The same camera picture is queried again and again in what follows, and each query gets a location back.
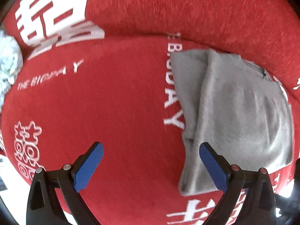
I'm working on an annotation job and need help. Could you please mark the grey knit sweater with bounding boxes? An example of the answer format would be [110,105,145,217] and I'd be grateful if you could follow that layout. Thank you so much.
[170,49,293,196]

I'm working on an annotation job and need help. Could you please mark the red bedspread with white print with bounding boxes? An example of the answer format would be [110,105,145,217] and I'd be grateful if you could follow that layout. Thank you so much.
[0,33,299,225]

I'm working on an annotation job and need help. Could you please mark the white floral cloth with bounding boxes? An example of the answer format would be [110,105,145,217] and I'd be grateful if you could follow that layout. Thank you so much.
[0,29,23,108]

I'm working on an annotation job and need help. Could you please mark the red pillow with white print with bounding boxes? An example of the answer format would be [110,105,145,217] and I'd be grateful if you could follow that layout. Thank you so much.
[4,0,299,98]

